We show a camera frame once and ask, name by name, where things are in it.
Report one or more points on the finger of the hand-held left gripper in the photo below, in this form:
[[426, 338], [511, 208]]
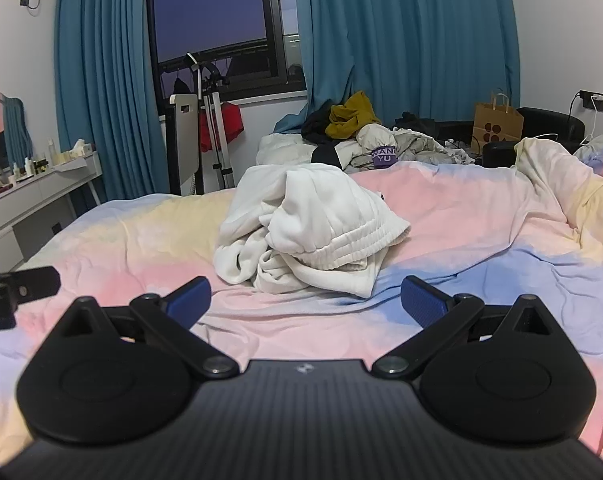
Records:
[[36, 282]]

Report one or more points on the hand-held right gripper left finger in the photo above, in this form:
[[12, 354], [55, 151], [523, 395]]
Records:
[[189, 297]]

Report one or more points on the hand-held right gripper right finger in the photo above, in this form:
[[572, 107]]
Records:
[[422, 305]]

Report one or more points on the white sweatpants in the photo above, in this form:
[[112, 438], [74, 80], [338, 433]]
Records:
[[306, 220]]

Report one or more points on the dark clothes pile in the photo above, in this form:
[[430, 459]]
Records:
[[414, 121]]

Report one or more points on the white dressing table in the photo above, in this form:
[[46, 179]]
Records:
[[31, 200]]

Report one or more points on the pastel tie-dye duvet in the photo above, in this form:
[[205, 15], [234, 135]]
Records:
[[481, 240]]

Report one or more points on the row of cosmetic bottles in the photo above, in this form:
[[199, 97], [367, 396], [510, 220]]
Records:
[[21, 170]]

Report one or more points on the tissue box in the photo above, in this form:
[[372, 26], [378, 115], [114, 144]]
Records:
[[74, 152]]

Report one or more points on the wavy vanity mirror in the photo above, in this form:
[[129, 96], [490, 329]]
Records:
[[6, 130]]

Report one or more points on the beige jacket with purple label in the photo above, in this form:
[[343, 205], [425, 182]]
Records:
[[381, 147]]

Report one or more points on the white quilt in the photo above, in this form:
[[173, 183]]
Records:
[[281, 147]]

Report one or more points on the red garment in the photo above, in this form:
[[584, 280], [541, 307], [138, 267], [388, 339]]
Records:
[[229, 125]]

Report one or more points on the metal drying rack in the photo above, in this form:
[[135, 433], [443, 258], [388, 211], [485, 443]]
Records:
[[214, 120]]

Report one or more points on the brown paper bag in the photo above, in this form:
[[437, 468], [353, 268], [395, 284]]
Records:
[[496, 127]]

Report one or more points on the mustard yellow garment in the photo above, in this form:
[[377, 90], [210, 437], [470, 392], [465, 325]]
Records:
[[351, 115]]

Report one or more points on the blue curtain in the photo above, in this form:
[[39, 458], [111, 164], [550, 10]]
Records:
[[406, 35], [106, 85]]

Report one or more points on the black garment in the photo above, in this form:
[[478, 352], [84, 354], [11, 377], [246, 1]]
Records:
[[316, 122]]

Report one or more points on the black armchair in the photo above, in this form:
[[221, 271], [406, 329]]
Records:
[[546, 122]]

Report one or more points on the dark framed window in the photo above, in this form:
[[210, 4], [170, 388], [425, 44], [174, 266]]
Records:
[[206, 10]]

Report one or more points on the black wall outlet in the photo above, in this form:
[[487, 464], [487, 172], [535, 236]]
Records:
[[592, 100]]

